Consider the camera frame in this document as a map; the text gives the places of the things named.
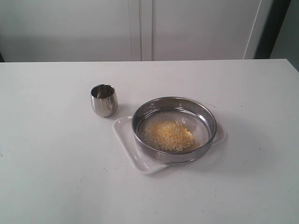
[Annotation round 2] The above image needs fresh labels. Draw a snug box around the yellow grain mixture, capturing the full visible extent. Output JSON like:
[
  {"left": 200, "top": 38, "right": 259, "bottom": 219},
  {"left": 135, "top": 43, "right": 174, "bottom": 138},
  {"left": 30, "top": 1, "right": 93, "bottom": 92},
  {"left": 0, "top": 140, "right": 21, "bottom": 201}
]
[{"left": 143, "top": 120, "right": 194, "bottom": 152}]

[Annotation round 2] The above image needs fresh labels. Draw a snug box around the stainless steel cup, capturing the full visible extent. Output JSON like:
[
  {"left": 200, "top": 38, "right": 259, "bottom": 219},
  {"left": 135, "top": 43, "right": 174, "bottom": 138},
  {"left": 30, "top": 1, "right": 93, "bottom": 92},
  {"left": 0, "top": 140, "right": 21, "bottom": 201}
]
[{"left": 91, "top": 84, "right": 118, "bottom": 118}]

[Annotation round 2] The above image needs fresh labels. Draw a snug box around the round steel mesh sieve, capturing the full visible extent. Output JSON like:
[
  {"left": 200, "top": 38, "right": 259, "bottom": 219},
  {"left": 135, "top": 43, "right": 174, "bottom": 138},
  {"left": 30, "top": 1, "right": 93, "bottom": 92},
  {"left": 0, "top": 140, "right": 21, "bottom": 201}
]
[{"left": 131, "top": 97, "right": 217, "bottom": 164}]

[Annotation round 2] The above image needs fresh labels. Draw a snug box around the white rectangular tray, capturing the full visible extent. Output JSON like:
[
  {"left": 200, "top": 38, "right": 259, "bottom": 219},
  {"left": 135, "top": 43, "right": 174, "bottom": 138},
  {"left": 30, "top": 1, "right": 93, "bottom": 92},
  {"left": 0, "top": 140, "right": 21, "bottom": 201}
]
[{"left": 112, "top": 116, "right": 228, "bottom": 175}]

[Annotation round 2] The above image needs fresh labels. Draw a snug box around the white cabinet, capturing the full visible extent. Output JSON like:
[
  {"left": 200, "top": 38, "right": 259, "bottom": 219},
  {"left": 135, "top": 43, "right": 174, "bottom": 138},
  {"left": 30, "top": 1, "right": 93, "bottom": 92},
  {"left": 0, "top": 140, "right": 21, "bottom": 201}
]
[{"left": 0, "top": 0, "right": 272, "bottom": 62}]

